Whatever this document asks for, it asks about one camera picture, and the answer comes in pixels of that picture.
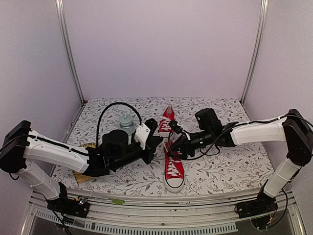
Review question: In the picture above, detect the floral patterned table mat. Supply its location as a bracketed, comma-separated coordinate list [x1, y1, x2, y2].
[52, 97, 273, 197]

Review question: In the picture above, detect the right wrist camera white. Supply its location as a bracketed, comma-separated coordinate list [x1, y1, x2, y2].
[169, 120, 190, 138]

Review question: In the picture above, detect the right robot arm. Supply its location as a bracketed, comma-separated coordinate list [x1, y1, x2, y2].
[168, 108, 313, 213]

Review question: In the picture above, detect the left aluminium frame post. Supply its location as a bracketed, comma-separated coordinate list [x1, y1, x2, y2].
[55, 0, 85, 105]

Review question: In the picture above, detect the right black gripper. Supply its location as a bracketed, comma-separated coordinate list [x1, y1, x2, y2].
[167, 128, 214, 159]

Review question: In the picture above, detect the aluminium frame post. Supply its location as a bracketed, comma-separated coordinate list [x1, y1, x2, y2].
[240, 0, 269, 106]
[55, 0, 85, 105]

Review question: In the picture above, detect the woven bamboo basket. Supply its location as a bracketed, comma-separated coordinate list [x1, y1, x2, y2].
[73, 142, 96, 184]

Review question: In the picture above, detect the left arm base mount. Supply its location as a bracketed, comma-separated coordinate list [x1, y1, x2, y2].
[47, 198, 90, 218]

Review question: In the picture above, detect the green tape piece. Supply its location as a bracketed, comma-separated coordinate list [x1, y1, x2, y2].
[110, 198, 125, 205]

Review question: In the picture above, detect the black camera cable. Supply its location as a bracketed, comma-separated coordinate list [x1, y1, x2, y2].
[96, 102, 143, 147]
[167, 129, 221, 161]

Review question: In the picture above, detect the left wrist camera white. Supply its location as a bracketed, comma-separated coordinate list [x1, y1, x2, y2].
[134, 118, 158, 150]

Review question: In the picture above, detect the left black camera cable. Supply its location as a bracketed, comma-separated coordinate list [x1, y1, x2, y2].
[96, 102, 143, 147]

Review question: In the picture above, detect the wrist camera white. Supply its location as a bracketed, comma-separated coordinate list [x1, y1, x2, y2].
[134, 118, 158, 150]
[169, 120, 190, 138]

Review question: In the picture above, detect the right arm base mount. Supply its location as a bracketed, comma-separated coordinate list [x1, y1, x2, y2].
[234, 192, 278, 218]

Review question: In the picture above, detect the right black camera cable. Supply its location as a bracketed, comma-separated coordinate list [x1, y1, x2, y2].
[167, 129, 221, 161]

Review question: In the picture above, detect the front aluminium rail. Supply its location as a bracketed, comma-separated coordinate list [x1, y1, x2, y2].
[21, 188, 306, 235]

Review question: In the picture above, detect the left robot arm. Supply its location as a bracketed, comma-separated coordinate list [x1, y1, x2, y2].
[0, 119, 163, 212]

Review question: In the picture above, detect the right aluminium frame post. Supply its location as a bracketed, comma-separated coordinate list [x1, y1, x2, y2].
[240, 0, 269, 106]

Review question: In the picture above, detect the red sneaker with laces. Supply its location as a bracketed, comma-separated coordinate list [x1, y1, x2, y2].
[157, 104, 175, 138]

